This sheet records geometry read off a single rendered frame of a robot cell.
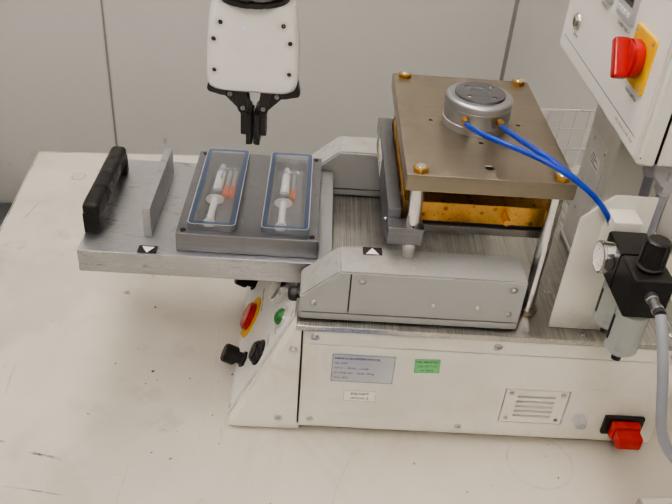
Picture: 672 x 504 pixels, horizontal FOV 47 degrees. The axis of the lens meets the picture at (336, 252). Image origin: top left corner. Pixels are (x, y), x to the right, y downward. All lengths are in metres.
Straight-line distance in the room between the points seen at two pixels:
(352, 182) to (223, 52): 0.32
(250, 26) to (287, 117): 1.63
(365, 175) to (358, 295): 0.28
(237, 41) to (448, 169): 0.26
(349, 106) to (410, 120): 1.56
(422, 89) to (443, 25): 1.41
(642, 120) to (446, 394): 0.39
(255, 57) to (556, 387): 0.52
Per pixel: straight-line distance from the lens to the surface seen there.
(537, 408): 1.00
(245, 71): 0.88
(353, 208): 1.08
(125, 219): 0.98
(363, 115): 2.49
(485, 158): 0.87
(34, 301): 1.24
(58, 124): 2.58
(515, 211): 0.89
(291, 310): 0.92
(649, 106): 0.80
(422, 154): 0.85
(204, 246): 0.91
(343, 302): 0.87
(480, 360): 0.93
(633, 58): 0.82
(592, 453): 1.07
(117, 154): 1.04
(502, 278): 0.87
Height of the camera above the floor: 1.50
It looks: 35 degrees down
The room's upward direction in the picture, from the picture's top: 5 degrees clockwise
